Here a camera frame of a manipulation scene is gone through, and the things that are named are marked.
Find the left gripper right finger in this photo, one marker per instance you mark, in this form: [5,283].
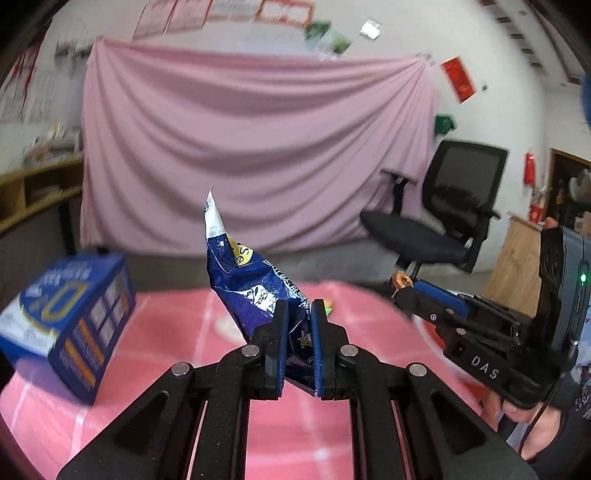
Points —
[406,422]

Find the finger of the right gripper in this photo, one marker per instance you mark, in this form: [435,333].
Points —
[417,303]
[447,298]

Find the wooden cabinet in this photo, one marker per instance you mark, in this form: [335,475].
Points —
[515,280]

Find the blue snack wrapper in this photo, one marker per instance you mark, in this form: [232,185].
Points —
[249,286]

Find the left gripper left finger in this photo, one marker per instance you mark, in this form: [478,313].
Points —
[192,422]

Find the blue cardboard box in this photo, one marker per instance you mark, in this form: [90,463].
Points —
[63,328]

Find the pink hanging sheet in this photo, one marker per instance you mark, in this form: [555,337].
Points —
[291,147]

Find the stack of books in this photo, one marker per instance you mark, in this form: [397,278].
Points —
[59,142]

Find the pink checkered tablecloth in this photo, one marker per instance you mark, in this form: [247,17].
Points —
[299,436]

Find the black office chair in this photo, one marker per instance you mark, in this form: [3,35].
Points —
[460,189]

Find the wall certificates cluster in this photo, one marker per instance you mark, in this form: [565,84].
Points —
[159,18]

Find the red fire extinguisher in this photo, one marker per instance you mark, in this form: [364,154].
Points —
[529,178]

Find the wooden wall shelf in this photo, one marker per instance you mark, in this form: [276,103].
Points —
[32,190]

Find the red gold wrapper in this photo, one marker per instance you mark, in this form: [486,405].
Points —
[400,280]

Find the blue dotted curtain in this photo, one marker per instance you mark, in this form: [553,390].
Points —
[586,99]

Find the green wall bag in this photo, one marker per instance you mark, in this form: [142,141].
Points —
[444,124]

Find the red paper wall decoration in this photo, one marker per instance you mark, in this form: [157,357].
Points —
[459,78]

